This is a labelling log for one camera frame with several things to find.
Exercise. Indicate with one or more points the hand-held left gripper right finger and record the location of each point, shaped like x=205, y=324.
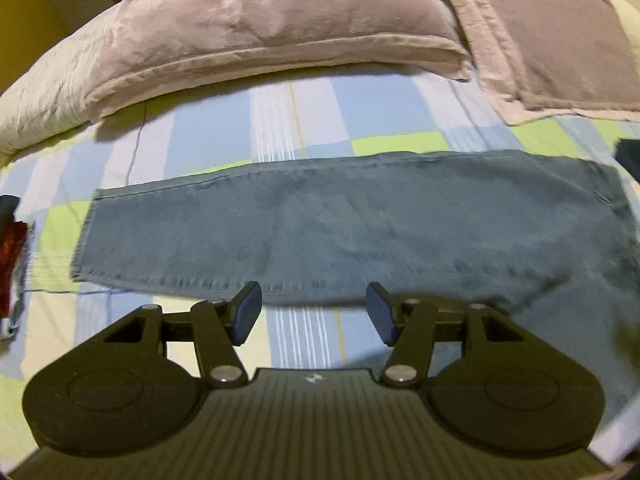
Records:
x=380, y=312

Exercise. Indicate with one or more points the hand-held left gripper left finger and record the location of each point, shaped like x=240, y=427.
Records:
x=247, y=310

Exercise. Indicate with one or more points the blue jeans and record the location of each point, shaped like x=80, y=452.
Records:
x=325, y=230

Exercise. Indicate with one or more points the checked bed sheet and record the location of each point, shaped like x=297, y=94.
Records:
x=210, y=125

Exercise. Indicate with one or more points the red folded garment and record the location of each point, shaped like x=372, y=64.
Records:
x=12, y=260

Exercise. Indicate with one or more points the dark teal folded garment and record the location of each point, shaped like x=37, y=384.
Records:
x=6, y=210

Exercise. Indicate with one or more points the white striped pillow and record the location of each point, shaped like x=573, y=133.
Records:
x=45, y=105

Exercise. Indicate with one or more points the pink pillow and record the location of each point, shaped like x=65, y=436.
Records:
x=250, y=20
x=540, y=40

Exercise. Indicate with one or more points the navy garment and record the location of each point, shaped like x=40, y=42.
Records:
x=629, y=157

